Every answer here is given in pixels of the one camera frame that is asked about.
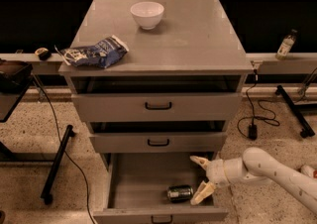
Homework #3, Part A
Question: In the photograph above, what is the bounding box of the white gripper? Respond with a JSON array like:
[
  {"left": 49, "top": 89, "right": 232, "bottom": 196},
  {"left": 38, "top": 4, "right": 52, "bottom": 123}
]
[{"left": 190, "top": 156, "right": 230, "bottom": 205}]

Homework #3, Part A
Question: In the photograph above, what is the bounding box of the green soda can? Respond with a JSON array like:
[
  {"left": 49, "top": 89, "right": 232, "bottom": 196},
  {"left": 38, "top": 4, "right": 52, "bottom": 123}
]
[{"left": 167, "top": 184, "right": 193, "bottom": 203}]

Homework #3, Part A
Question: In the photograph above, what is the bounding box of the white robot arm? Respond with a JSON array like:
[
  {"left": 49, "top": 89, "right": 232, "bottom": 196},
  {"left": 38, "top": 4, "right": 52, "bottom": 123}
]
[{"left": 190, "top": 147, "right": 317, "bottom": 213}]

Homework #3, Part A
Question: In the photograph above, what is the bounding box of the bottom grey drawer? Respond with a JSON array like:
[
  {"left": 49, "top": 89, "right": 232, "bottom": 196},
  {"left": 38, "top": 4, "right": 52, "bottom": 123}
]
[{"left": 93, "top": 153, "right": 228, "bottom": 224}]

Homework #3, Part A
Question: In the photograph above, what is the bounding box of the grey drawer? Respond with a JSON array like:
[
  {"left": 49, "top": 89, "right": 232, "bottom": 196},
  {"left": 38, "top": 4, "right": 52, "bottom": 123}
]
[
  {"left": 72, "top": 93, "right": 242, "bottom": 122},
  {"left": 93, "top": 153, "right": 228, "bottom": 224},
  {"left": 89, "top": 132, "right": 227, "bottom": 154}
]

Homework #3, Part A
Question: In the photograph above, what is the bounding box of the top grey drawer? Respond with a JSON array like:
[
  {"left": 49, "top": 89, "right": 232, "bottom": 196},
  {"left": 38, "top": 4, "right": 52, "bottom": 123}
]
[{"left": 72, "top": 93, "right": 242, "bottom": 122}]

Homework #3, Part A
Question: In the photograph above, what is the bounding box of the middle grey drawer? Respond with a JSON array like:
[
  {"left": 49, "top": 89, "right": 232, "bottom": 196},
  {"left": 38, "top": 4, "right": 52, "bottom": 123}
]
[{"left": 89, "top": 132, "right": 227, "bottom": 154}]

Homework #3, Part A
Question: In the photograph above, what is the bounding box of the grey drawer cabinet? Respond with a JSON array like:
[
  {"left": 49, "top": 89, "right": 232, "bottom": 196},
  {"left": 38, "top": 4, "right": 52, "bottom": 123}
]
[{"left": 58, "top": 0, "right": 255, "bottom": 169}]

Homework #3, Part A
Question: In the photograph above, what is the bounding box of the white shoe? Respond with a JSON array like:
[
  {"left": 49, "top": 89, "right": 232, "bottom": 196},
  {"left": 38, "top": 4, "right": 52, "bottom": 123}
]
[{"left": 300, "top": 165, "right": 317, "bottom": 178}]

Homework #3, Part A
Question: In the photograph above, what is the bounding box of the black stand leg right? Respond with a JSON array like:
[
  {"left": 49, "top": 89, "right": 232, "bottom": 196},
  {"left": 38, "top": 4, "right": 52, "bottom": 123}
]
[{"left": 275, "top": 85, "right": 317, "bottom": 139}]

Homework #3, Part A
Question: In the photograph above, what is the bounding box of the black stand leg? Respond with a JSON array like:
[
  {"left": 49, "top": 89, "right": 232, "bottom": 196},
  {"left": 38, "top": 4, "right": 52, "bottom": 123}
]
[
  {"left": 275, "top": 85, "right": 317, "bottom": 139},
  {"left": 41, "top": 125, "right": 75, "bottom": 205}
]

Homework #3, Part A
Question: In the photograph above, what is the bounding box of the clear plastic bottle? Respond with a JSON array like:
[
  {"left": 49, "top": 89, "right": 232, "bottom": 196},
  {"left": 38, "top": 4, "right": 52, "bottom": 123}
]
[{"left": 275, "top": 29, "right": 297, "bottom": 59}]

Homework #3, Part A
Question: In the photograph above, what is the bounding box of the blue chip bag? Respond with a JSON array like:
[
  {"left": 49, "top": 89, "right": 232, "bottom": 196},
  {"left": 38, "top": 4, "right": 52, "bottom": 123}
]
[{"left": 55, "top": 35, "right": 129, "bottom": 68}]

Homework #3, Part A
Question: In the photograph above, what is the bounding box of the black stand leg left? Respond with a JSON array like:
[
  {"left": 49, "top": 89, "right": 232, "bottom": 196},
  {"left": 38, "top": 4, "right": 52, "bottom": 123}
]
[{"left": 41, "top": 125, "right": 75, "bottom": 205}]

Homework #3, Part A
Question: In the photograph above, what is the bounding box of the white bowl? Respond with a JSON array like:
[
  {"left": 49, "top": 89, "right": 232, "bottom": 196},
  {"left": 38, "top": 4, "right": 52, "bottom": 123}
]
[{"left": 130, "top": 1, "right": 164, "bottom": 30}]

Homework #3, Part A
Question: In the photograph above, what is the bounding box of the yellow black tape measure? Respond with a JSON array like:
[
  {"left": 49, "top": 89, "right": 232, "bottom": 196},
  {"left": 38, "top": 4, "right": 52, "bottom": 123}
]
[{"left": 35, "top": 48, "right": 52, "bottom": 60}]

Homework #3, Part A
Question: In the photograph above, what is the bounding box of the black bin on stand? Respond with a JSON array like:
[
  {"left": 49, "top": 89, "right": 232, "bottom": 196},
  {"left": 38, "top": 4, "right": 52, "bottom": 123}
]
[{"left": 0, "top": 59, "right": 33, "bottom": 123}]

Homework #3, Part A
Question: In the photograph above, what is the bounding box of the black power adapter cable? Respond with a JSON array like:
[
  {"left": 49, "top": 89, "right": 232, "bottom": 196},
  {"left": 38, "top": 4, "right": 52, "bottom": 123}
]
[{"left": 236, "top": 68, "right": 281, "bottom": 141}]

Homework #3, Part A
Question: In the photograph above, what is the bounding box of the black floor cable left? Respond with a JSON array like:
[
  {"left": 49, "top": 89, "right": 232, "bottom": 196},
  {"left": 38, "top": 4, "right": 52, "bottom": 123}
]
[{"left": 32, "top": 75, "right": 97, "bottom": 224}]

